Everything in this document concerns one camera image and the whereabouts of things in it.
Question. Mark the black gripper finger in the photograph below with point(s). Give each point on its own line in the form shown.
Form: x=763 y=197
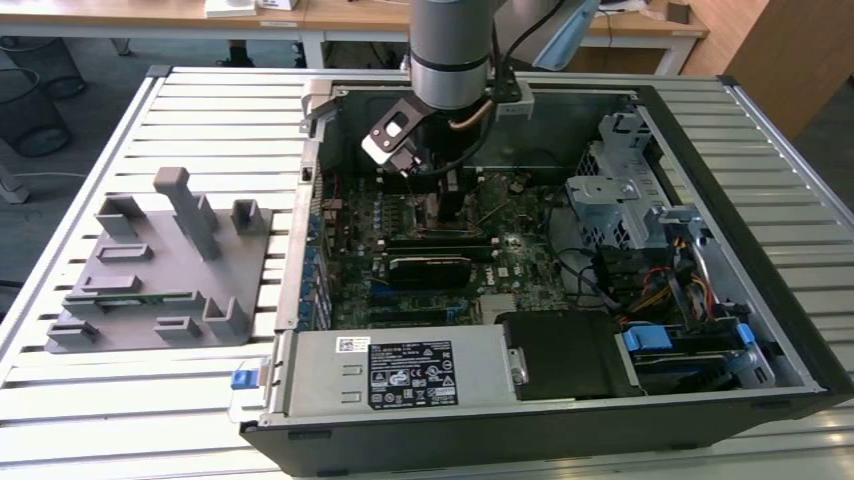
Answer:
x=451 y=207

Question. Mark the thin metal locking lever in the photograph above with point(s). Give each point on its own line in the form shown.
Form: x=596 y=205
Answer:
x=411 y=189
x=499 y=207

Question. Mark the CPU socket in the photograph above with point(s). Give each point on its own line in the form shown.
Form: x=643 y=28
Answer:
x=419 y=220

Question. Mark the round coin battery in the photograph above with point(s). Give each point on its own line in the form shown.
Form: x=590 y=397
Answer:
x=517 y=186

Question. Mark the black expansion card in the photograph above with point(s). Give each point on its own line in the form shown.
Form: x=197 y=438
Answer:
x=427 y=274

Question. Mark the green motherboard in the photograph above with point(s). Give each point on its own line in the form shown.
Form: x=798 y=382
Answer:
x=527 y=250

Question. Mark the silver chipset heatsink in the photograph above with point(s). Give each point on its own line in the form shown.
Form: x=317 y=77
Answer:
x=497 y=307

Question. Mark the silver drive cage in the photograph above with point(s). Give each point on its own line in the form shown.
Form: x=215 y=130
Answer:
x=600 y=192

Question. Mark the black expansion slot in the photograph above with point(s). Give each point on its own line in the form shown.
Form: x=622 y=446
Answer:
x=407 y=316

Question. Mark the black chair base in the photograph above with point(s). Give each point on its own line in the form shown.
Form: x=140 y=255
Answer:
x=235 y=56

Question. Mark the small white box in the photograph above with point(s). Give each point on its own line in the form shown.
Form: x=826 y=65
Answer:
x=276 y=4

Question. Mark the silver power supply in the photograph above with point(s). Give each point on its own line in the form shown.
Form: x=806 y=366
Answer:
x=313 y=370

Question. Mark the blue disk carrier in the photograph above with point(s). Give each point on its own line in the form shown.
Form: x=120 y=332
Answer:
x=646 y=339

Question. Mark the small dark box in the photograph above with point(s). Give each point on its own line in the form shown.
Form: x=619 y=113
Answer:
x=678 y=12

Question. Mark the grey parts rack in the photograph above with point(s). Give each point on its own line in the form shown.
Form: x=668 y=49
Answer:
x=173 y=285

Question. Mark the blue case latch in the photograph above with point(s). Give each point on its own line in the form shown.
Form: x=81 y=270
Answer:
x=243 y=379

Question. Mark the black open PC case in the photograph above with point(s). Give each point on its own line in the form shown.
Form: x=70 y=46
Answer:
x=467 y=445

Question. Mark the green RAM stick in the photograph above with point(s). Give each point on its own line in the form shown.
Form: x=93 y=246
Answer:
x=153 y=300

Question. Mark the small blue clip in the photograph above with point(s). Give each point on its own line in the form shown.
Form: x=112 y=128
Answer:
x=744 y=335

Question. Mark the wooden cabinet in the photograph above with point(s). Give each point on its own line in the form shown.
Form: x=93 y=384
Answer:
x=780 y=60

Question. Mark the black mesh bin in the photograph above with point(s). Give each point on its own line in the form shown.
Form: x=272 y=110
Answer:
x=33 y=115
x=60 y=65

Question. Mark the white furniture foot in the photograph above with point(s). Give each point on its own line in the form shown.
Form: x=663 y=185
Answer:
x=13 y=190

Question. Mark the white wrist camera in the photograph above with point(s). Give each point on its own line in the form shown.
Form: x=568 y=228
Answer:
x=393 y=131

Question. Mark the silver camera bracket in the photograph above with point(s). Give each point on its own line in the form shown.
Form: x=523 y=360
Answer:
x=516 y=107

